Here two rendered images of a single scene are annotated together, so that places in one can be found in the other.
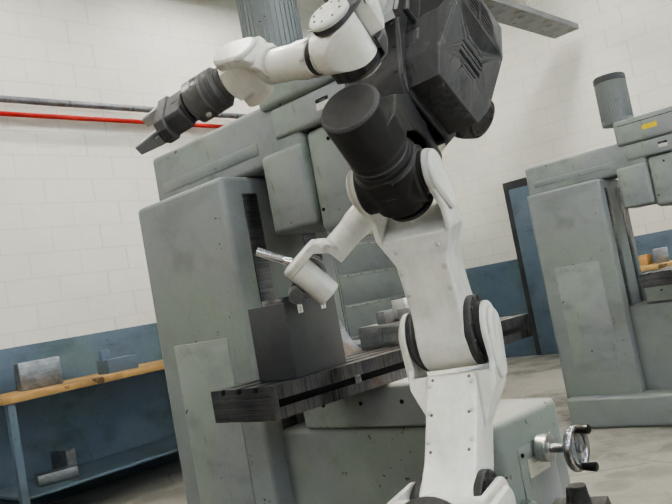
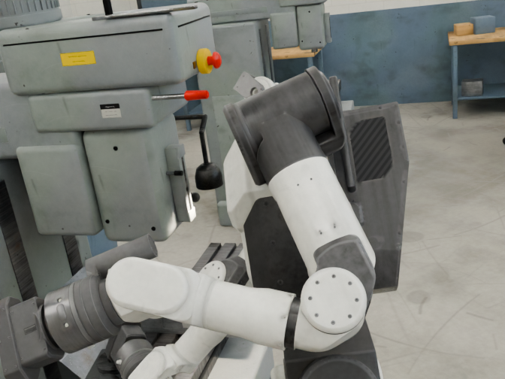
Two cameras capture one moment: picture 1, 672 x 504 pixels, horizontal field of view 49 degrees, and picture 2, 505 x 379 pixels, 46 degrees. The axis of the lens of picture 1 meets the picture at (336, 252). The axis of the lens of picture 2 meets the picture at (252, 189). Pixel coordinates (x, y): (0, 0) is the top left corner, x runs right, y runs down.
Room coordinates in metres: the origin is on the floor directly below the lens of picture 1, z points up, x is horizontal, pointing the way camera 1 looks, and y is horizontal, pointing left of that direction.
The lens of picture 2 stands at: (0.71, 0.26, 1.97)
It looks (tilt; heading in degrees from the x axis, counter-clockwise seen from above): 21 degrees down; 336
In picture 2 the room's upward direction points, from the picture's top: 8 degrees counter-clockwise
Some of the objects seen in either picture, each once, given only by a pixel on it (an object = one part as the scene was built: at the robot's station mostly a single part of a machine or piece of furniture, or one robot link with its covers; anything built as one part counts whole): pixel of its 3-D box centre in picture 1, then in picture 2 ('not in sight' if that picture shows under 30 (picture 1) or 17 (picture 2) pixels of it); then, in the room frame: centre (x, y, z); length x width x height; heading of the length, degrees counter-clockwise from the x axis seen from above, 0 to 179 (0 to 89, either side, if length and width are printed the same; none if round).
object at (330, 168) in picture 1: (356, 174); (140, 175); (2.24, -0.10, 1.47); 0.21 x 0.19 x 0.32; 137
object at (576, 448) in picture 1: (563, 447); not in sight; (1.90, -0.47, 0.64); 0.16 x 0.12 x 0.12; 47
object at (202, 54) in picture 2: not in sight; (204, 61); (2.08, -0.28, 1.76); 0.06 x 0.02 x 0.06; 137
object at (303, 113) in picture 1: (335, 112); (111, 100); (2.26, -0.08, 1.68); 0.34 x 0.24 x 0.10; 47
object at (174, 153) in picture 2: not in sight; (180, 183); (2.16, -0.19, 1.44); 0.04 x 0.04 x 0.21; 47
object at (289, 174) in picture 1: (313, 189); (79, 176); (2.37, 0.03, 1.47); 0.24 x 0.19 x 0.26; 137
